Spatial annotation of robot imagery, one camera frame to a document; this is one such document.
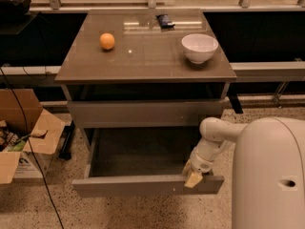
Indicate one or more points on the grey top drawer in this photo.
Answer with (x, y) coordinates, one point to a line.
(127, 114)

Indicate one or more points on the grey drawer cabinet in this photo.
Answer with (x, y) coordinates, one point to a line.
(147, 63)

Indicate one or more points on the dark blue snack packet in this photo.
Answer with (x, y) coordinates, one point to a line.
(164, 21)

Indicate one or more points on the grey drawer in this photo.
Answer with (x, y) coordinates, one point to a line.
(127, 114)
(131, 162)

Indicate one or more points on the orange fruit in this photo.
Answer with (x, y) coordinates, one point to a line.
(107, 41)

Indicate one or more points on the open cardboard box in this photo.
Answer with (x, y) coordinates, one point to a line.
(24, 115)

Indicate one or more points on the black object on shelf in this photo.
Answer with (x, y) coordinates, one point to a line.
(14, 7)

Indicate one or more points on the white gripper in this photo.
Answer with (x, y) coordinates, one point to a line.
(202, 164)

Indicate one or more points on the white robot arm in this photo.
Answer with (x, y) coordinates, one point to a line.
(268, 180)

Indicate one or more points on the white ceramic bowl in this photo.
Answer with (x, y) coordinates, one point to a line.
(199, 48)

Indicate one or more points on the items inside cardboard box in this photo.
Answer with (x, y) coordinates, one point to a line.
(9, 141)

